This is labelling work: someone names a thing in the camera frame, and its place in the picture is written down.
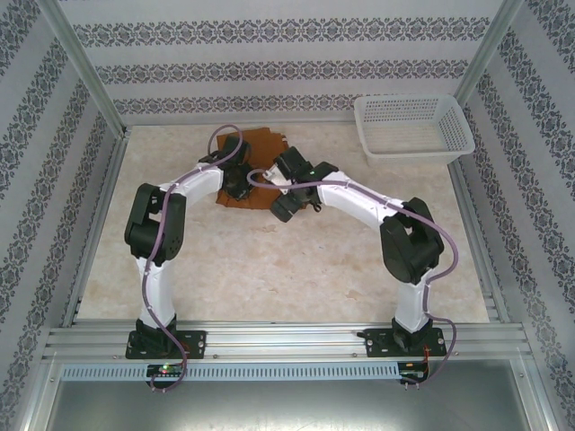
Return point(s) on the brown long pants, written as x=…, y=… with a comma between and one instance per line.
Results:
x=265, y=139

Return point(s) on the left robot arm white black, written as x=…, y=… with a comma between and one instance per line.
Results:
x=153, y=224

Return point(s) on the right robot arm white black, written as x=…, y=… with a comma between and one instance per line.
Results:
x=409, y=247

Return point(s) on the white plastic basket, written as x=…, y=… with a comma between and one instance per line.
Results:
x=373, y=155

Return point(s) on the grey metal sheet panel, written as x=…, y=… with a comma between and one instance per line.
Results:
x=287, y=404

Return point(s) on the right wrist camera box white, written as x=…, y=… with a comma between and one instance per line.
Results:
x=276, y=176

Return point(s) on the aluminium side rail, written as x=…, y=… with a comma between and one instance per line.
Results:
x=105, y=188
x=476, y=224

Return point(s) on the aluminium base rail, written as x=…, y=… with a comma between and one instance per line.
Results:
x=287, y=343

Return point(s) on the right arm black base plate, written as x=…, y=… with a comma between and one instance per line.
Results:
x=375, y=343

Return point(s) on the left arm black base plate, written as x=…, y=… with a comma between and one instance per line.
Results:
x=195, y=343

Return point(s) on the aluminium frame post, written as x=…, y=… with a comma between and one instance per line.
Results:
x=489, y=49
x=81, y=63

